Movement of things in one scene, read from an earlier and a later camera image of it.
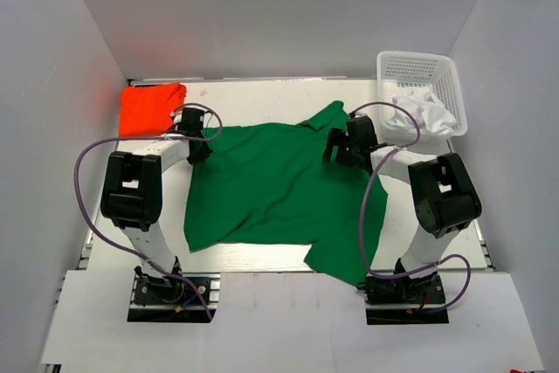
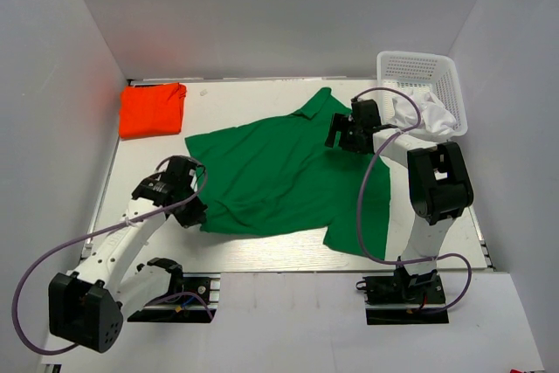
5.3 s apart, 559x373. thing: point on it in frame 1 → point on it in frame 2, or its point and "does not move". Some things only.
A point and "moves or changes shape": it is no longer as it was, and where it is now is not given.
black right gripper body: (346, 155) → (350, 140)
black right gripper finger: (333, 141) → (336, 124)
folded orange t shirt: (146, 110) does not move
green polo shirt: (269, 184) moves or changes shape
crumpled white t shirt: (431, 114) does not move
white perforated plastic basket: (399, 72) does not move
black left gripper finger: (204, 148) → (199, 210)
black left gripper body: (200, 134) → (188, 191)
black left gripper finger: (195, 151) → (191, 213)
